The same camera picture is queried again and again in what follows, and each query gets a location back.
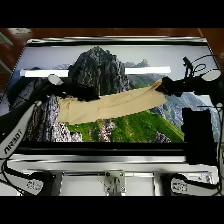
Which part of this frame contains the black cable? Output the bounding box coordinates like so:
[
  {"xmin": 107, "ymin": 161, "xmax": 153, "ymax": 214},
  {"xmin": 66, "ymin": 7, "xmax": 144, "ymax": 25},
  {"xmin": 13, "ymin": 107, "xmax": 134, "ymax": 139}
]
[{"xmin": 191, "ymin": 54, "xmax": 223, "ymax": 80}]

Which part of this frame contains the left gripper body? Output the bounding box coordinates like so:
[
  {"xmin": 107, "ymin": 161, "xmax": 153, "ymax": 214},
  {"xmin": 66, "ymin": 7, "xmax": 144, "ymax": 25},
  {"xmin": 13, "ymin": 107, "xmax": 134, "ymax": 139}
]
[{"xmin": 70, "ymin": 84, "xmax": 101, "ymax": 103}]

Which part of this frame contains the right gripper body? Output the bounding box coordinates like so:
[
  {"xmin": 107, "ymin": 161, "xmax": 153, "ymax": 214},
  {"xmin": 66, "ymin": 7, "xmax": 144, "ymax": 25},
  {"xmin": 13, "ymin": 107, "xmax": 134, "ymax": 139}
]
[{"xmin": 154, "ymin": 77, "xmax": 184, "ymax": 98}]

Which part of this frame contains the beige shirt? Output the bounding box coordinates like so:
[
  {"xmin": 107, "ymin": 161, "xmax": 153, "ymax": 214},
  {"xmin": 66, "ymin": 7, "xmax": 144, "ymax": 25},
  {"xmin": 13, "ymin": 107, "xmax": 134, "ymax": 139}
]
[{"xmin": 57, "ymin": 80, "xmax": 168, "ymax": 125}]

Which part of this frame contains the silver frame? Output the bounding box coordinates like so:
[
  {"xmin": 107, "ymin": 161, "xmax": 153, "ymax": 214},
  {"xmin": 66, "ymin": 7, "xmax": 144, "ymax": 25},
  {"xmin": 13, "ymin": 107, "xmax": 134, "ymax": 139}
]
[{"xmin": 0, "ymin": 153, "xmax": 224, "ymax": 197}]

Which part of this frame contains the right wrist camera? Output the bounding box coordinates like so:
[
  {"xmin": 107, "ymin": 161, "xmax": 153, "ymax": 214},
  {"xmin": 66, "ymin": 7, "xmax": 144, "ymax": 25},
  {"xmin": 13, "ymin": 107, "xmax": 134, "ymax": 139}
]
[{"xmin": 182, "ymin": 56, "xmax": 195, "ymax": 80}]

